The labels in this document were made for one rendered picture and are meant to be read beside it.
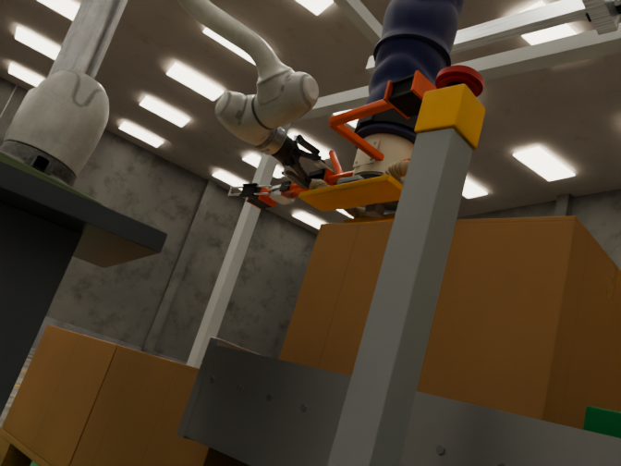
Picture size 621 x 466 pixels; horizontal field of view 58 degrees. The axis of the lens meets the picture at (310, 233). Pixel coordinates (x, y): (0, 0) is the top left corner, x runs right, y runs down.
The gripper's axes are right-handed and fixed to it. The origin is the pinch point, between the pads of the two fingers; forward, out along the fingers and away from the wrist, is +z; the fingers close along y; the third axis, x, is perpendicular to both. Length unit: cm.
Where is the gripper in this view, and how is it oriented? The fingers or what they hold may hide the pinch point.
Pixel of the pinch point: (321, 177)
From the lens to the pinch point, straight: 175.8
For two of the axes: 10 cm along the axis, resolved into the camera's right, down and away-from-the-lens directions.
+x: 7.1, -0.1, -7.1
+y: -2.9, 9.1, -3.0
